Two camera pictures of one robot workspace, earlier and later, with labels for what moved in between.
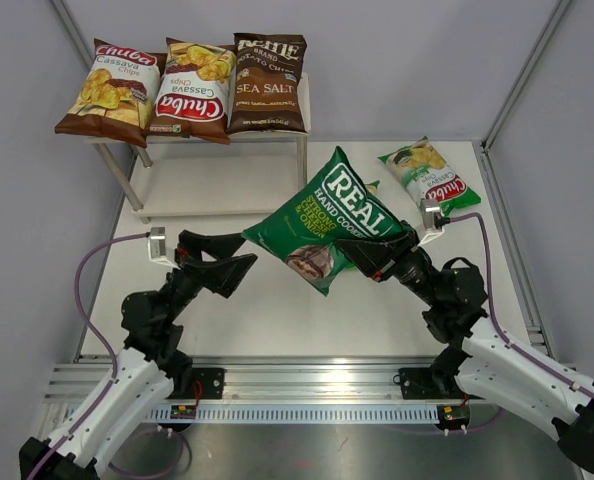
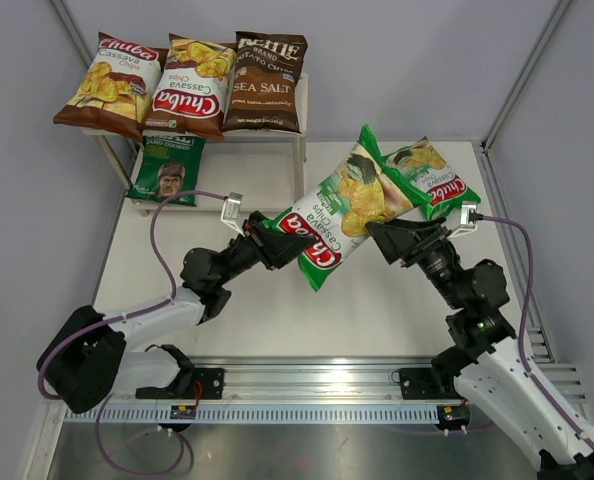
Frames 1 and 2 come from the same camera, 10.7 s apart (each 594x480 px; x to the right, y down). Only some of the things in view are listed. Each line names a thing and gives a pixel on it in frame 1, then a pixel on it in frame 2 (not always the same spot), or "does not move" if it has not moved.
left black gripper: [222, 276] -> [273, 248]
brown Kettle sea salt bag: [268, 73] does not move
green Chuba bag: [428, 176] does not move
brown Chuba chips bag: [194, 95] does not move
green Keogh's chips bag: [300, 233] -> [168, 165]
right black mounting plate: [421, 383] does not move
